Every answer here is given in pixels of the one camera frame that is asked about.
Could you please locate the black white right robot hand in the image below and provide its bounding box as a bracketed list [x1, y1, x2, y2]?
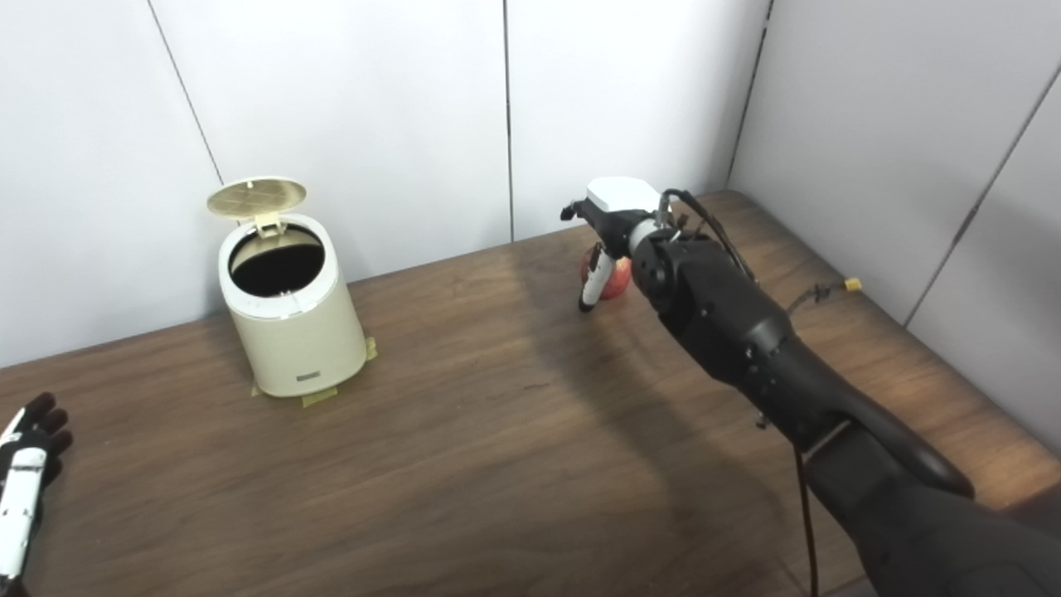
[560, 177, 664, 313]

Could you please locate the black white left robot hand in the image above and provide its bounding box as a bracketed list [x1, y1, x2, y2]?
[0, 392, 74, 585]

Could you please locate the red apple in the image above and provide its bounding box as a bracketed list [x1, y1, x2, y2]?
[587, 243, 632, 301]

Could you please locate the cream-colored round bin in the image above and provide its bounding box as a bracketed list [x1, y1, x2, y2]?
[218, 214, 368, 397]

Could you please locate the beige round bin lid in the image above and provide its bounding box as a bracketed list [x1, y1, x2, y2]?
[206, 176, 308, 240]

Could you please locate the thin cable with yellow plug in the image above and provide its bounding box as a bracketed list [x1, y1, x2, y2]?
[783, 278, 863, 316]

